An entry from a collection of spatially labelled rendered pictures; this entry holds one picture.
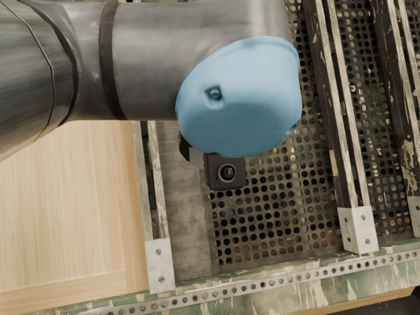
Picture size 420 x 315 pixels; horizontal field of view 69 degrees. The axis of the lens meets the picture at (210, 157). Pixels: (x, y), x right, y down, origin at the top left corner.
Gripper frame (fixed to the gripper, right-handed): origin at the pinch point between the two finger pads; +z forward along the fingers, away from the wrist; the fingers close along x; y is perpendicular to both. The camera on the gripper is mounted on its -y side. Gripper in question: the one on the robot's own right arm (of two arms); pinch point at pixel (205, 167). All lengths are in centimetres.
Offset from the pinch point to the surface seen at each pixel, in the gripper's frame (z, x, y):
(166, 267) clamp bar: 34.4, 7.9, -8.2
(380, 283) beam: 42, -50, -22
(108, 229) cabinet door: 35.5, 21.2, 4.1
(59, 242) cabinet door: 36.2, 33.2, 2.9
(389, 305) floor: 131, -109, -33
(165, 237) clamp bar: 31.6, 7.1, -1.6
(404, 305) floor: 130, -117, -35
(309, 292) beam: 41, -28, -20
